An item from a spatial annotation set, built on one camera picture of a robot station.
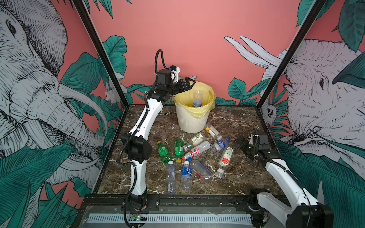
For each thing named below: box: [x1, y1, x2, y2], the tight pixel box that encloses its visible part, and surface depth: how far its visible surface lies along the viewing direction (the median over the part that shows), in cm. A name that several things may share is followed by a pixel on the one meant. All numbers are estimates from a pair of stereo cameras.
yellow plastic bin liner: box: [172, 81, 216, 119], surface depth 85 cm
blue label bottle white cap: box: [180, 160, 193, 191], surface depth 83 cm
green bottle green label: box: [173, 138, 184, 164], surface depth 91 cm
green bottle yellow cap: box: [156, 141, 171, 164], surface depth 90 cm
